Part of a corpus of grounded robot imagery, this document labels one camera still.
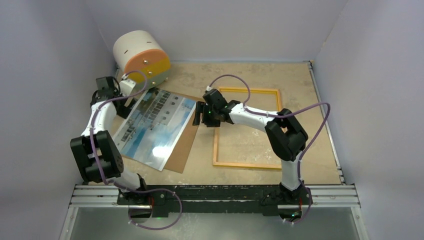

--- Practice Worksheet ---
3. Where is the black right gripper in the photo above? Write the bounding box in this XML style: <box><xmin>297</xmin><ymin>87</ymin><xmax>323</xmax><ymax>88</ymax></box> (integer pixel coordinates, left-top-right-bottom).
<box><xmin>194</xmin><ymin>101</ymin><xmax>222</xmax><ymax>128</ymax></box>

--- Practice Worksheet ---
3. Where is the yellow wooden picture frame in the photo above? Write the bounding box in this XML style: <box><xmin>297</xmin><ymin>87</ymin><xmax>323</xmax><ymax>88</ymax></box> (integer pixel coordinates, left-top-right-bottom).
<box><xmin>212</xmin><ymin>86</ymin><xmax>283</xmax><ymax>171</ymax></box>

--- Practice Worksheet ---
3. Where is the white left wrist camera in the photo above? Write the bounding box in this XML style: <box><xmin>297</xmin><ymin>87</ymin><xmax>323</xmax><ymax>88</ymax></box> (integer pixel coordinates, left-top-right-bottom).
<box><xmin>119</xmin><ymin>78</ymin><xmax>137</xmax><ymax>97</ymax></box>

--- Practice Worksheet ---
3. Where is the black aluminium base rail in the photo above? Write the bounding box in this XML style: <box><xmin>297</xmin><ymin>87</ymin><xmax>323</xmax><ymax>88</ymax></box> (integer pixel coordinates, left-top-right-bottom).
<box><xmin>70</xmin><ymin>184</ymin><xmax>360</xmax><ymax>220</ymax></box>

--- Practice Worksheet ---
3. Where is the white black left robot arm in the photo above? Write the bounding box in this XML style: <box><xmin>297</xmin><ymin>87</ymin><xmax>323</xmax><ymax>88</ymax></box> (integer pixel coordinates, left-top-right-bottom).
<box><xmin>70</xmin><ymin>75</ymin><xmax>149</xmax><ymax>205</ymax></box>

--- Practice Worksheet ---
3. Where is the white orange yellow drawer cabinet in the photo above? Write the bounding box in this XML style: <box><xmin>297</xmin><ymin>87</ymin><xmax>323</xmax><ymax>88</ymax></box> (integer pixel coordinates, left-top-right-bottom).
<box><xmin>112</xmin><ymin>30</ymin><xmax>171</xmax><ymax>88</ymax></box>

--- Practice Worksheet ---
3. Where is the building and sky photo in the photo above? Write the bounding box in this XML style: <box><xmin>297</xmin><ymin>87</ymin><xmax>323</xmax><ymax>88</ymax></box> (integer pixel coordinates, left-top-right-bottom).
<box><xmin>112</xmin><ymin>88</ymin><xmax>198</xmax><ymax>172</ymax></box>

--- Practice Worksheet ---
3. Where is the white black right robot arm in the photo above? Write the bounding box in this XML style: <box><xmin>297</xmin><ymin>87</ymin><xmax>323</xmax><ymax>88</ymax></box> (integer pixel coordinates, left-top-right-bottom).
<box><xmin>192</xmin><ymin>88</ymin><xmax>309</xmax><ymax>204</ymax></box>

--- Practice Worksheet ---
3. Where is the brown frame backing board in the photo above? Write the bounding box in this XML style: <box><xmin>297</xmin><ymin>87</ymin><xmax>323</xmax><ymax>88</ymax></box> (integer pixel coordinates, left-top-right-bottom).
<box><xmin>123</xmin><ymin>91</ymin><xmax>205</xmax><ymax>174</ymax></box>

